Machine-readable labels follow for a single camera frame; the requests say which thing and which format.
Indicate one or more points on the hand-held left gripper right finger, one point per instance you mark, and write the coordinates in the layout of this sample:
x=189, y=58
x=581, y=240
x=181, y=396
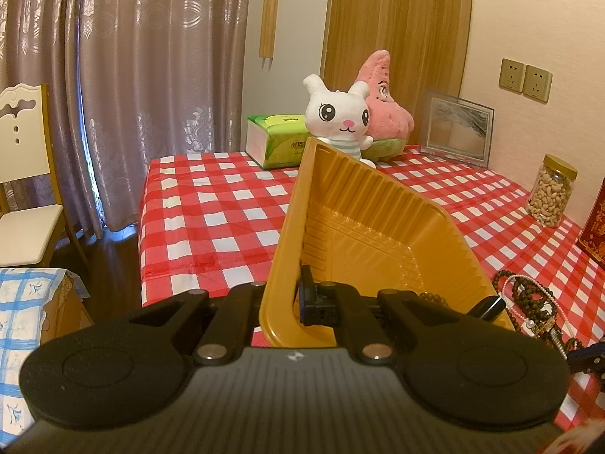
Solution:
x=307, y=293

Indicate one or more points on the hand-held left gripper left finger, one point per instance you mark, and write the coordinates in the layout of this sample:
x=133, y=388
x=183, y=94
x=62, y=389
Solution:
x=236, y=312

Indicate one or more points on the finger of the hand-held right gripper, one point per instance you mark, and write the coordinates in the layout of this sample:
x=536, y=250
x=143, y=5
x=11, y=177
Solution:
x=591, y=357

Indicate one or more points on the golden plastic tray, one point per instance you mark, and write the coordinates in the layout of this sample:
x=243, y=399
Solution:
x=368, y=217

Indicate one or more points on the black wristwatch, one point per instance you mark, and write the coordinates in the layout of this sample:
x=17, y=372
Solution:
x=491, y=306

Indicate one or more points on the red patterned gift box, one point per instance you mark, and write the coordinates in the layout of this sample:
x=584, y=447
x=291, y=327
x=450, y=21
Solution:
x=596, y=231

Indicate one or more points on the green tissue pack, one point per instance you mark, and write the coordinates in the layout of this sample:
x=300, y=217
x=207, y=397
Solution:
x=274, y=144

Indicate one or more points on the jar of cashew nuts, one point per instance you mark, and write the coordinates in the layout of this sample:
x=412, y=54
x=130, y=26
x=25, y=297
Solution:
x=550, y=191

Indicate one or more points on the white rabbit plush toy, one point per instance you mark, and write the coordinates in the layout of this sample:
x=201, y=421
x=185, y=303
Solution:
x=338, y=116

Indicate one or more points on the pink starfish plush toy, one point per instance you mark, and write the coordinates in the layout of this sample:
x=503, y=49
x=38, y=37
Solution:
x=387, y=104

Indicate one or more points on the cardboard box with blue checkered cloth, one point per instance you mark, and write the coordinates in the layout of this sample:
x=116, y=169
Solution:
x=23, y=331

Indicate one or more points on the grey patterned curtain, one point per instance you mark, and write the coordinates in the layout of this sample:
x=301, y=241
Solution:
x=142, y=80

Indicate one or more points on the white wooden chair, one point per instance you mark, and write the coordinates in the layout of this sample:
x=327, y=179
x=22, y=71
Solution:
x=23, y=161

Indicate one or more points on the wooden door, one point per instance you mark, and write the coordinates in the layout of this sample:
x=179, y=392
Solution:
x=401, y=19

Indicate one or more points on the glass picture frame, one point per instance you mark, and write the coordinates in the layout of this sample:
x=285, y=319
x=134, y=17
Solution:
x=456, y=127

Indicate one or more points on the beige wall socket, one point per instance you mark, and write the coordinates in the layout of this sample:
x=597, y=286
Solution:
x=537, y=83
x=512, y=74

